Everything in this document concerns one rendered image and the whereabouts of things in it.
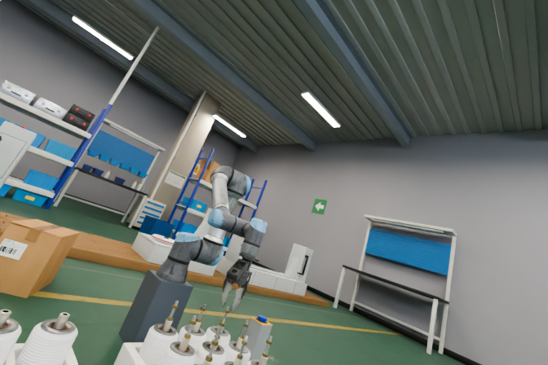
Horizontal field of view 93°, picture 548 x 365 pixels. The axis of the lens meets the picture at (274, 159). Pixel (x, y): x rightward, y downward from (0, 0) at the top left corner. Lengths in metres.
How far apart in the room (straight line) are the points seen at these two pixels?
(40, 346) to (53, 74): 8.70
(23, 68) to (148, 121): 3.15
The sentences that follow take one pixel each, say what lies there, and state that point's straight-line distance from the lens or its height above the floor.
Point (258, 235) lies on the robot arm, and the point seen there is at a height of 0.63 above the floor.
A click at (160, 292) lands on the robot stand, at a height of 0.25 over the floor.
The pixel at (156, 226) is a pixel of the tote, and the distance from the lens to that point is 5.45.
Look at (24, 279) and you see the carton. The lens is 1.84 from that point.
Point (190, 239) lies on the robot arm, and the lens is 1.46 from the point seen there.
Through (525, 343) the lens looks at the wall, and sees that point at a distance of 5.59.
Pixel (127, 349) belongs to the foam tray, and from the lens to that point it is 1.09.
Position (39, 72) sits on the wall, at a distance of 9.35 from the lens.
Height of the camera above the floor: 0.60
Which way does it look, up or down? 18 degrees up
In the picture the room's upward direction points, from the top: 20 degrees clockwise
